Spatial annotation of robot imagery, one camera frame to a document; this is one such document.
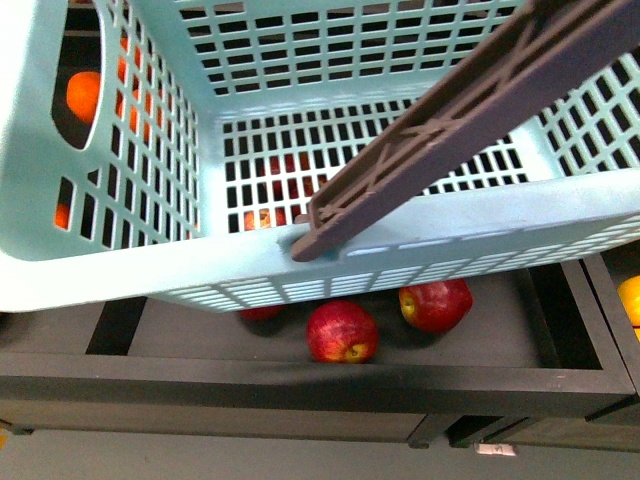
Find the light blue plastic basket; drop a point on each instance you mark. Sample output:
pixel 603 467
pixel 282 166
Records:
pixel 218 120

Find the red apple under basket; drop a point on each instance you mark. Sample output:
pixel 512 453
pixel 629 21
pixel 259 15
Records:
pixel 261 313

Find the orange fruit behind basket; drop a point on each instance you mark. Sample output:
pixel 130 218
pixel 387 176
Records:
pixel 82 95

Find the yellow mango in bin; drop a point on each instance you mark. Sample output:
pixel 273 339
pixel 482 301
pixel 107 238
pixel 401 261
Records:
pixel 629 294

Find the red apple front centre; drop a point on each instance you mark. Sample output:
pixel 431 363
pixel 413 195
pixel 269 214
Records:
pixel 341 331

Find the red apple front right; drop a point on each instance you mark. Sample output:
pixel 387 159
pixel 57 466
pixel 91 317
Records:
pixel 435 307

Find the black fruit display bin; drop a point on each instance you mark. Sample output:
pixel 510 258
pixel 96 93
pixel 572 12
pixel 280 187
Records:
pixel 537 359

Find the white label tag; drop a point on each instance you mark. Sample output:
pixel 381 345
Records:
pixel 495 450

